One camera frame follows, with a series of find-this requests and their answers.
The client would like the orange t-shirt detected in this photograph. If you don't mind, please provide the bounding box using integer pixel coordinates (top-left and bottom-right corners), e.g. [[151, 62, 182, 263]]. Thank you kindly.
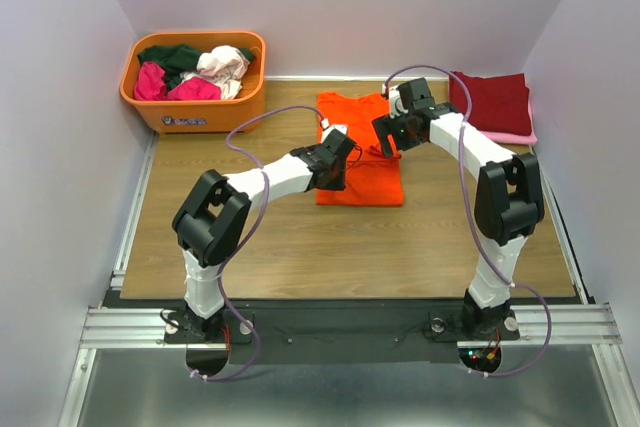
[[316, 92, 404, 207]]

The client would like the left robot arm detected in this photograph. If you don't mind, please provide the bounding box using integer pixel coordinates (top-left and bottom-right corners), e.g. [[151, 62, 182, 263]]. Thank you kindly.
[[172, 124, 356, 341]]

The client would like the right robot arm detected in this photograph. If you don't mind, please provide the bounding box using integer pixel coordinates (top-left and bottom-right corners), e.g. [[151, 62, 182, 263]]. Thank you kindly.
[[372, 78, 545, 337]]

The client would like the folded dark red t-shirt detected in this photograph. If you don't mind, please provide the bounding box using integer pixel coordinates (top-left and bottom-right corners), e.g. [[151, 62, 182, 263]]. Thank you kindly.
[[453, 71, 530, 135]]

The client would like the folded pink t-shirt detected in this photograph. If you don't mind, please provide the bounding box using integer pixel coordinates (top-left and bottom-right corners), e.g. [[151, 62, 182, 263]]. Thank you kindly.
[[483, 104, 538, 146]]

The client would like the pale pink garment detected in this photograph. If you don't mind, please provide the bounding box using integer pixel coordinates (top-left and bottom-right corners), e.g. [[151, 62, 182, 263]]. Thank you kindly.
[[180, 45, 255, 100]]

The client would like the orange plastic laundry basket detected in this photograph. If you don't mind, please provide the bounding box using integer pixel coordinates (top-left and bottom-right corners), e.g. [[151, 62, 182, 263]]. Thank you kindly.
[[120, 30, 267, 134]]

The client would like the dark green garment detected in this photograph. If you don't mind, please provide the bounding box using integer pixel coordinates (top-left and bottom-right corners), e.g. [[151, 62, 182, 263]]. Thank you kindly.
[[137, 43, 257, 92]]

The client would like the magenta garment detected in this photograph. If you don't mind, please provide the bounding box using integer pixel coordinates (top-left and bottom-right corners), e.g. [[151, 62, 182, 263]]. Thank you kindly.
[[133, 61, 222, 101]]

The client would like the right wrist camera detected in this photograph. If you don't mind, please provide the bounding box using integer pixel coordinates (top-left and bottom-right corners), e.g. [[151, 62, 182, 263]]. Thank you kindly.
[[381, 87, 405, 118]]

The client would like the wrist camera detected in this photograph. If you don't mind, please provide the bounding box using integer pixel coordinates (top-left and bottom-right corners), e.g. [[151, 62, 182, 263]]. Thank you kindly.
[[320, 119, 348, 135], [381, 87, 405, 118]]

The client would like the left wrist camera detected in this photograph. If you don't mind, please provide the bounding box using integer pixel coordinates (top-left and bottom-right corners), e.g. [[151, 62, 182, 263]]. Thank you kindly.
[[320, 119, 348, 135]]

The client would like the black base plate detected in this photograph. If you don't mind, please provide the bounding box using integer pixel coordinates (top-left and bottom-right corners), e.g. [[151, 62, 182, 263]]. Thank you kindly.
[[164, 298, 521, 366]]

